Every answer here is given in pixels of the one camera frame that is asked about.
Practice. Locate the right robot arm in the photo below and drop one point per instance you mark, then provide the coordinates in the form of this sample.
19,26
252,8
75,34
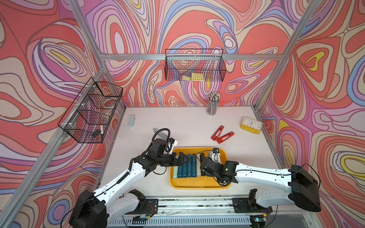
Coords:
287,186

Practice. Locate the yellow alarm clock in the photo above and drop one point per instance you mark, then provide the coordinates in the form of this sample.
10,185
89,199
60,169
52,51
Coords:
251,125

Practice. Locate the yellow sticky notes in basket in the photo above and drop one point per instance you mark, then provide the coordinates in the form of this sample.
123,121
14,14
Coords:
197,77

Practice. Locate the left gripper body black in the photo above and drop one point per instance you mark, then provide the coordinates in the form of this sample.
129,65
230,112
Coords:
166,160

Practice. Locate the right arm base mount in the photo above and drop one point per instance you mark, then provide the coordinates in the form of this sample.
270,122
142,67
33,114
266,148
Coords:
249,204

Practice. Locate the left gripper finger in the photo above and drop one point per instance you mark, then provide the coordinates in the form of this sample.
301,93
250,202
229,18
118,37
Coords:
183,158
178,162

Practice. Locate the black wire basket back wall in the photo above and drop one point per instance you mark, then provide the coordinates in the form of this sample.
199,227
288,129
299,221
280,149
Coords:
185,61

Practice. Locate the pale green pruning pliers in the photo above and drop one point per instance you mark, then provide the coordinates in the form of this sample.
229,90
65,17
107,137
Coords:
175,172

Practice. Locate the black pruning pliers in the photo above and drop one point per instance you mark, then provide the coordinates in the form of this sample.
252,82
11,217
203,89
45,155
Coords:
202,157

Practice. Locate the grey pruning pliers angled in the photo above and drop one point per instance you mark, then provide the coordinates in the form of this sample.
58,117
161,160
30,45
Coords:
163,133

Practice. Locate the light blue-grey pliers far left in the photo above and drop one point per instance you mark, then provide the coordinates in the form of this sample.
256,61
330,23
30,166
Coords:
132,121

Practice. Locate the black wire basket wall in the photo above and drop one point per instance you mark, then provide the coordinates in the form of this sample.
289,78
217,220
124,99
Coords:
88,118
185,61

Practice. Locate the dark teal pruning pliers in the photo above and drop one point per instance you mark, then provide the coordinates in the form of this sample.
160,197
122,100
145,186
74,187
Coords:
180,172

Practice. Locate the pencil holder cup with pencils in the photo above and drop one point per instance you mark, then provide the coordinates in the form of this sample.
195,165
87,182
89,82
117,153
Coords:
213,101

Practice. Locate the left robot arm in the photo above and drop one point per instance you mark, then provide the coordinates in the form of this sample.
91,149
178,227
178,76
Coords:
98,208

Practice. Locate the yellow plastic storage tray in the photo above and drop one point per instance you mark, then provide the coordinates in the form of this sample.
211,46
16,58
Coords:
194,183

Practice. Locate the aluminium front rail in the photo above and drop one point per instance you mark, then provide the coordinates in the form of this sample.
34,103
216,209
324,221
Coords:
213,212

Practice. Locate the black wire basket left wall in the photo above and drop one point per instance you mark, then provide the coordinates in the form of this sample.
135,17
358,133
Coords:
88,118

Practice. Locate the beige pruning pliers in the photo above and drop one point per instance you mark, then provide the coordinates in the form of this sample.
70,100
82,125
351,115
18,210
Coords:
198,167

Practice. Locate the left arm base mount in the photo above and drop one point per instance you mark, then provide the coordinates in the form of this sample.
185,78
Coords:
145,205

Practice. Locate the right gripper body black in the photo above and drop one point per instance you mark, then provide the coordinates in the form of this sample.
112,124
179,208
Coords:
217,177

